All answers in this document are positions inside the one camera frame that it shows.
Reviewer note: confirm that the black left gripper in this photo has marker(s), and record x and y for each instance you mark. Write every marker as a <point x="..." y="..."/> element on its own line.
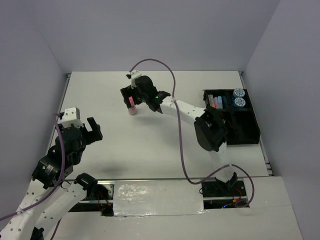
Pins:
<point x="95" y="134"/>

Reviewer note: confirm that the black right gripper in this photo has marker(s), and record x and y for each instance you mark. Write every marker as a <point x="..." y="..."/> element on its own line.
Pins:
<point x="128" y="91"/>

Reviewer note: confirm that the pink-capped marker tube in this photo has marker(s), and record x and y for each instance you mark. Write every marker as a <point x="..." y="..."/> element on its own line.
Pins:
<point x="132" y="110"/>

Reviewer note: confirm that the orange-capped clear highlighter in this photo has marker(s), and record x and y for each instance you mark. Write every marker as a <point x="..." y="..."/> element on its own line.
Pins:
<point x="211" y="101"/>

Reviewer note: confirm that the purple highlighter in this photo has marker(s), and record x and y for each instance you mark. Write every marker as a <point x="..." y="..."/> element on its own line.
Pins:
<point x="216" y="103"/>

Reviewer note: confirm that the blue highlighter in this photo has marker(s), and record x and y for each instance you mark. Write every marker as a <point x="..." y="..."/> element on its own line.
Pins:
<point x="220" y="102"/>

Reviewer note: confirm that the blue paint jar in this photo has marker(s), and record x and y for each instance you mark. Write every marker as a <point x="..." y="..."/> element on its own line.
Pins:
<point x="239" y="102"/>
<point x="238" y="93"/>

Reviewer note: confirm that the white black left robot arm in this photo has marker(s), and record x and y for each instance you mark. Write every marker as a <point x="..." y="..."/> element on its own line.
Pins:
<point x="36" y="216"/>

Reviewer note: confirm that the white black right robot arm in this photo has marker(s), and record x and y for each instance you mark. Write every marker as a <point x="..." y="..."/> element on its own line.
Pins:
<point x="210" y="129"/>

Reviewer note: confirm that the silver tape-covered panel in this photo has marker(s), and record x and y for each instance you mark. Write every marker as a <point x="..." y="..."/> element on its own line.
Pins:
<point x="157" y="198"/>

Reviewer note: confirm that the black four-compartment organizer tray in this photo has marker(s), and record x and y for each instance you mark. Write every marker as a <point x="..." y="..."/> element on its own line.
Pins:
<point x="241" y="124"/>

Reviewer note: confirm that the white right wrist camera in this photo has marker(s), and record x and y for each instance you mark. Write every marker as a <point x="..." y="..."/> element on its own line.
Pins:
<point x="131" y="75"/>

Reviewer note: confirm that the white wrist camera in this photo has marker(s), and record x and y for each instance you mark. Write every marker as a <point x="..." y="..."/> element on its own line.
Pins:
<point x="71" y="118"/>
<point x="131" y="75"/>

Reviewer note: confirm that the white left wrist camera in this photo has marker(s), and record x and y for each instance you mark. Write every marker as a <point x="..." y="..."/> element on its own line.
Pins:
<point x="71" y="118"/>

